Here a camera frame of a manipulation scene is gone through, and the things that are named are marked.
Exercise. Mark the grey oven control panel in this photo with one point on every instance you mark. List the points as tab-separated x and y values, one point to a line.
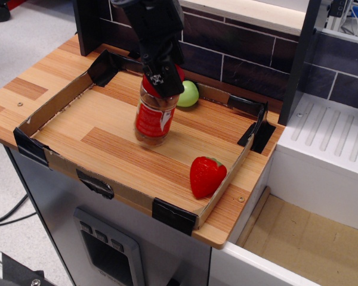
115	255

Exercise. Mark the green toy pear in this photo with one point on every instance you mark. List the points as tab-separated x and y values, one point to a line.
190	95

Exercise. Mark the red toy strawberry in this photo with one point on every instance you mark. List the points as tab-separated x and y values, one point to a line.
206	175

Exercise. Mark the white ribbed sink drainer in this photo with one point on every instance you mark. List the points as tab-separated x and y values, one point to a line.
324	130

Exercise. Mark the red-lidded spice bottle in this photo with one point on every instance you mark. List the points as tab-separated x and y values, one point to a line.
154	115

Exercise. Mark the dark shelf post right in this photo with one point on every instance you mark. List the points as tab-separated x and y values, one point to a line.
313	23

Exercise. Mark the taped cardboard fence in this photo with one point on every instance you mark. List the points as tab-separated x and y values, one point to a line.
87	131

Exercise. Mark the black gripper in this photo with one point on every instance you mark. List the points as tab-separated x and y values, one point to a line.
157	25

